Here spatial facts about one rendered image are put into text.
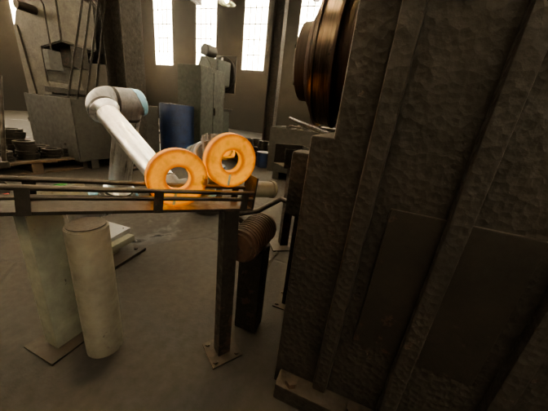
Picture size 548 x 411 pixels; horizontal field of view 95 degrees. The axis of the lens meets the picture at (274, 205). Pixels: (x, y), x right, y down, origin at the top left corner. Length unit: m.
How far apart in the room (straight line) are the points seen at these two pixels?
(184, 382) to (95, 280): 0.47
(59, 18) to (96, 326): 5.53
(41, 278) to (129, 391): 0.47
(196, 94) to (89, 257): 3.88
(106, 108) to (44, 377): 0.98
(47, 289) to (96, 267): 0.22
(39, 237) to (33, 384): 0.48
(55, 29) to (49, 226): 5.31
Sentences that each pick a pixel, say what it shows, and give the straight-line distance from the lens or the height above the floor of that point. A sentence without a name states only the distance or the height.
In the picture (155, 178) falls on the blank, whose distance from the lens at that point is 0.70.
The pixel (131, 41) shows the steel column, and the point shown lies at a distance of 3.98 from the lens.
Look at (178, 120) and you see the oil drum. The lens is 4.51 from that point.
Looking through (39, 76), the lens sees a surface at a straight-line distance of 6.61.
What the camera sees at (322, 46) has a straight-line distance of 0.94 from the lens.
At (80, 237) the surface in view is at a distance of 0.95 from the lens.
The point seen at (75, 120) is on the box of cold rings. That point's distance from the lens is 3.80.
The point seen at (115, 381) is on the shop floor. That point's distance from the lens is 1.18.
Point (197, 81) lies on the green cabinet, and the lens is 4.62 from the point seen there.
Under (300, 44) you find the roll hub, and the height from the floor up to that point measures 1.15.
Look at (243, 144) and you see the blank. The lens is 0.75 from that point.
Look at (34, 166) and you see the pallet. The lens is 3.80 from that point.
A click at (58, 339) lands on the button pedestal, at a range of 1.31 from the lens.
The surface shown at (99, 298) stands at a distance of 1.07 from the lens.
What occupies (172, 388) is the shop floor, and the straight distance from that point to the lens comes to 1.11.
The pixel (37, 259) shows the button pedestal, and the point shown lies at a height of 0.39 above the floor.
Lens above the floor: 0.91
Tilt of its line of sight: 20 degrees down
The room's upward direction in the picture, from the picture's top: 7 degrees clockwise
